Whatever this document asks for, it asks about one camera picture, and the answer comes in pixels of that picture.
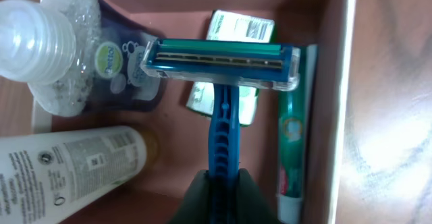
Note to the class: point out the white green labelled packet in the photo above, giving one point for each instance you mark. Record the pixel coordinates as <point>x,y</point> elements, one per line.
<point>230,26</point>

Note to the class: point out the red green toothpaste tube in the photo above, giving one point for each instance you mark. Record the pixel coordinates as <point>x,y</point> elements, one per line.
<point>294,107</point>

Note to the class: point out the blue disposable razor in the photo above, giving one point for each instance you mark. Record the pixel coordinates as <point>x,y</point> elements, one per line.
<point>227,65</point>

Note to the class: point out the white box with pink interior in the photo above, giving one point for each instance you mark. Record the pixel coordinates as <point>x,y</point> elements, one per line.
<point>183,134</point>

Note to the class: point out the white lotion tube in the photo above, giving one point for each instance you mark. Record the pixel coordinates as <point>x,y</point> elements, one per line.
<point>45,178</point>

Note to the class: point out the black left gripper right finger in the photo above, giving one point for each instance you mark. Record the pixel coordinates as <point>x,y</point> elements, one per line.
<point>251,206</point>

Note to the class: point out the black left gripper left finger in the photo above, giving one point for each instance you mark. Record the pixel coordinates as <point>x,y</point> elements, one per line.
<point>194,208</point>

